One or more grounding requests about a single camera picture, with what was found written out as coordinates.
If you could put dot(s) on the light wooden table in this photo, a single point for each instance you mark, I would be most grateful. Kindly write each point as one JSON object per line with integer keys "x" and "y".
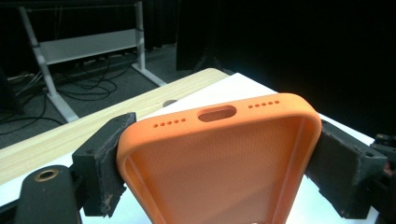
{"x": 93, "y": 124}

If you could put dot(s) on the orange phone case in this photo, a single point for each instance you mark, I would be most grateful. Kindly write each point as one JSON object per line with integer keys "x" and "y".
{"x": 218, "y": 174}

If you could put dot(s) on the white metal desk frame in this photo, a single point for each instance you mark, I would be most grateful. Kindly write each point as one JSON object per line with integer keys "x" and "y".
{"x": 87, "y": 45}

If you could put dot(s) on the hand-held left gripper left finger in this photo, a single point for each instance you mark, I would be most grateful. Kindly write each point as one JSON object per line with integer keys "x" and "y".
{"x": 99, "y": 161}

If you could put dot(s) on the white table cover board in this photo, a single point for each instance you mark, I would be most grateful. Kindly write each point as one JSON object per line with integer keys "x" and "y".
{"x": 236, "y": 87}

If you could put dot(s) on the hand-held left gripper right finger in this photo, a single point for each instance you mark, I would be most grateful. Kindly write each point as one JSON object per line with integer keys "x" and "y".
{"x": 342, "y": 168}

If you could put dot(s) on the black tripod stand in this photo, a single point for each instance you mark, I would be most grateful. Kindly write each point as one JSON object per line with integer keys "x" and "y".
{"x": 207, "y": 60}

